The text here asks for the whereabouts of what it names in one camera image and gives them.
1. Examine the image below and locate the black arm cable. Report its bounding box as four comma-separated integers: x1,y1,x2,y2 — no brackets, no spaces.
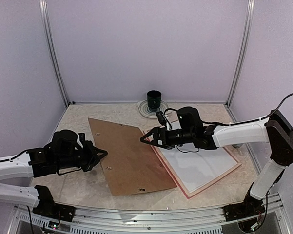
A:
199,92,293,156
0,148,32,163

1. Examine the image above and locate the striped ceramic plate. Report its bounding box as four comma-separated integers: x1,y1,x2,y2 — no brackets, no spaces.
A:
137,100,169,119

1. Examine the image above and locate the aluminium front rail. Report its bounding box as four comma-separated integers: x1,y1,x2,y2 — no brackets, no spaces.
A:
14,192,287,234

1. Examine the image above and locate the right aluminium corner post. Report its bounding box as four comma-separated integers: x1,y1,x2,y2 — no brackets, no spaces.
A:
226,0,255,109

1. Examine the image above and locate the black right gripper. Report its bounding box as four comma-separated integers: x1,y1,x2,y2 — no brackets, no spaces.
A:
140,126,195,149

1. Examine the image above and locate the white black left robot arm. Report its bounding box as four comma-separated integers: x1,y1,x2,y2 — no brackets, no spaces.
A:
0,129,108,217

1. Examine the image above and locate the landscape photo print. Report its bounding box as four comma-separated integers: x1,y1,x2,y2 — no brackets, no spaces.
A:
147,121,238,193

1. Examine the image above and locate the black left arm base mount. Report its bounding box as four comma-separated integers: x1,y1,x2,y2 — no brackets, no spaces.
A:
32,203,76,222

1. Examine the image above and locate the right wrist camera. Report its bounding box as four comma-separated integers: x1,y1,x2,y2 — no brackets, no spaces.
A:
156,111,172,131

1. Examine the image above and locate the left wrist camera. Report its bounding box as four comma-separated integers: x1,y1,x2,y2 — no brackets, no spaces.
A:
77,133,85,147

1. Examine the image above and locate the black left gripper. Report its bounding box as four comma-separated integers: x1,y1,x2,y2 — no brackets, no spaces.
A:
56,140,107,172

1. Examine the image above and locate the light blue paper cup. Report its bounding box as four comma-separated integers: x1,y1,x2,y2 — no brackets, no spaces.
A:
233,144,243,149

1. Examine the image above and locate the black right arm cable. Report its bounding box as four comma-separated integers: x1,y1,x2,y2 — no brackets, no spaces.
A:
199,92,293,156

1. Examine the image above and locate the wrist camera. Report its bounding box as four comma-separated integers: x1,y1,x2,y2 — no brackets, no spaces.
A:
77,133,85,147
156,111,172,131

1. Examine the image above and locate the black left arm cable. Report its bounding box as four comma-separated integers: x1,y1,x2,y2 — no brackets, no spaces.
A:
0,148,32,163

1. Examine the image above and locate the aluminium corner post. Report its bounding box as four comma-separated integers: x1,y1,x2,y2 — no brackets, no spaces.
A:
226,0,255,109
39,0,71,108

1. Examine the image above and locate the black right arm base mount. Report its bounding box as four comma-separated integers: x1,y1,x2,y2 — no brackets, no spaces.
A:
223,202,265,222

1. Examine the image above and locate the dark green cup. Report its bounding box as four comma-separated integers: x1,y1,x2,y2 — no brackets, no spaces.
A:
147,90,162,110

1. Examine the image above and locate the brown backing board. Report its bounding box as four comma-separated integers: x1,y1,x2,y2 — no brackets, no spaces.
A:
88,118,176,196

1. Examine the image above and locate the left aluminium corner post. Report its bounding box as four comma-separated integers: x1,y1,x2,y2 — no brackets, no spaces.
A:
39,0,71,108

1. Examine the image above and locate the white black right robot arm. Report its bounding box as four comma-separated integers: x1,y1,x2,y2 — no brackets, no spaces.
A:
140,107,293,216

